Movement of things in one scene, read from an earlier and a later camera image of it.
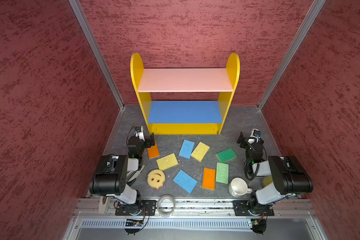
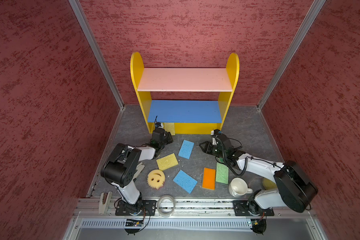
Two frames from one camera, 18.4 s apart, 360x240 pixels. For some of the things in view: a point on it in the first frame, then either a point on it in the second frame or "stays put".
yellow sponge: x=200 y=151 -> x=170 y=127
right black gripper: x=240 y=138 -> x=207 y=147
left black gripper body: x=142 y=144 -> x=167 y=140
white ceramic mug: x=238 y=187 stays put
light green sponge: x=222 y=172 stays put
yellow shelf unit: x=185 y=101 stays put
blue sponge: x=186 y=149 stays put
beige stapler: x=104 y=204 stays put
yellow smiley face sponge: x=156 y=178 stays put
